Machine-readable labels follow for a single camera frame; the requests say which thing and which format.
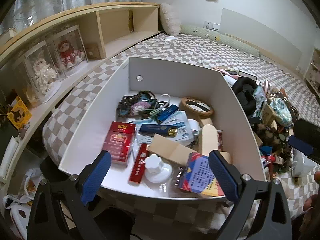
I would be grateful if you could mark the white wet wipe packet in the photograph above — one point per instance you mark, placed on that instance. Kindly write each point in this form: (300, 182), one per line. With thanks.
(184, 134)

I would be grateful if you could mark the tan cardboard piece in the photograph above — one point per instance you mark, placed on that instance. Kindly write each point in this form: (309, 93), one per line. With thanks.
(170, 150)

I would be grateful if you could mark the blue usb stick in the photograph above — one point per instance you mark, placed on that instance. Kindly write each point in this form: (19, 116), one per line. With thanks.
(166, 113)

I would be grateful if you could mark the red doll display case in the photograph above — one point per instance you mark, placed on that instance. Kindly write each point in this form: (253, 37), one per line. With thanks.
(67, 51)

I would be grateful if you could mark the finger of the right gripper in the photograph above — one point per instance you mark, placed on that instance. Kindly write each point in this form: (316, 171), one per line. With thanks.
(300, 145)

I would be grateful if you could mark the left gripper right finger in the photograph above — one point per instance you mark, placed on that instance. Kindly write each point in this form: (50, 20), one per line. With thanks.
(223, 172)

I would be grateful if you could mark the white plastic lid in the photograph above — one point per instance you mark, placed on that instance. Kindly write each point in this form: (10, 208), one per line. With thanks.
(156, 170)

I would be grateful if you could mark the crochet fan pouch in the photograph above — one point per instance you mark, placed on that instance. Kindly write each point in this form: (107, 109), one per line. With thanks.
(143, 104)

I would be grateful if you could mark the translucent white plastic box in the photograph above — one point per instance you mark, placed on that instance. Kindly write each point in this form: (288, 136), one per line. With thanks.
(301, 165)

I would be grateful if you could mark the long green bolster pillow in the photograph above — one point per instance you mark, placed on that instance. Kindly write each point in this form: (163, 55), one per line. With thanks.
(219, 38)

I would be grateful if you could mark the floral round pouch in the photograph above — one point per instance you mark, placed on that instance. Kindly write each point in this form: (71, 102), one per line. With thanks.
(283, 115)

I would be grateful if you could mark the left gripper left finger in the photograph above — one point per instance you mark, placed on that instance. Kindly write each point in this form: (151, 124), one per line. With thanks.
(93, 175)

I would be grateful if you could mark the person hand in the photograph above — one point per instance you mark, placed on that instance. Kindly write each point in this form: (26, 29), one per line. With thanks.
(310, 225)

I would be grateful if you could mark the long red box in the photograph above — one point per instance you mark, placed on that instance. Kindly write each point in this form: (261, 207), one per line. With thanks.
(138, 169)

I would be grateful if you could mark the red cigarette pack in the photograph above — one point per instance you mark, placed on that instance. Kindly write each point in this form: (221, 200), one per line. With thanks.
(119, 141)

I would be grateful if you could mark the yellow cartoon box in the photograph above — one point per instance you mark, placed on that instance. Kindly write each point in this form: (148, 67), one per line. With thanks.
(19, 114)

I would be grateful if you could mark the black fabric bag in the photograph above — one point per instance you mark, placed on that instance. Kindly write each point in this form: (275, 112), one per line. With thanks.
(243, 89)

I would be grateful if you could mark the white storage box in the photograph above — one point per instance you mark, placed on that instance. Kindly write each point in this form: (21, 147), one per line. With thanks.
(170, 82)

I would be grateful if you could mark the white fluffy pillow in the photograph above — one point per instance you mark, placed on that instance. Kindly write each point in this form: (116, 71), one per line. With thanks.
(169, 19)

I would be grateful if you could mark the small brown cardboard box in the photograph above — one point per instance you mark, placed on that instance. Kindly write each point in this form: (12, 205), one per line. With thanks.
(92, 51)

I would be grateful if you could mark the colourful card box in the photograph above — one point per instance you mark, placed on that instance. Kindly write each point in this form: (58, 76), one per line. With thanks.
(198, 177)

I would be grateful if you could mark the white doll display case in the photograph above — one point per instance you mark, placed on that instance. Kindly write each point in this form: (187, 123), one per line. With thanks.
(37, 78)

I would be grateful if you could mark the wall power socket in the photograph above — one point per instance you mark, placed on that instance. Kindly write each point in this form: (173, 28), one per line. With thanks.
(211, 26)

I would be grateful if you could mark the round panda mirror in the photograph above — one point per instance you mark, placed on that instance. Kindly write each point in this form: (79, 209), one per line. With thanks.
(197, 106)

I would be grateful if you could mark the white headboard panel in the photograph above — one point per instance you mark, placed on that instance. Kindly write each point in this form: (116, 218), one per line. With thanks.
(266, 40)

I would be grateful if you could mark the white plastic bag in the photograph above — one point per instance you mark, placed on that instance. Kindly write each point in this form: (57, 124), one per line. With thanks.
(19, 205)

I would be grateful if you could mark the wooden bedside shelf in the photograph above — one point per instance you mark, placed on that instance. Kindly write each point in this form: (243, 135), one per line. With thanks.
(114, 27)

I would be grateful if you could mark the wooden stick paddle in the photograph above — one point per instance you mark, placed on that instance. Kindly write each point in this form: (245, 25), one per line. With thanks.
(208, 140)

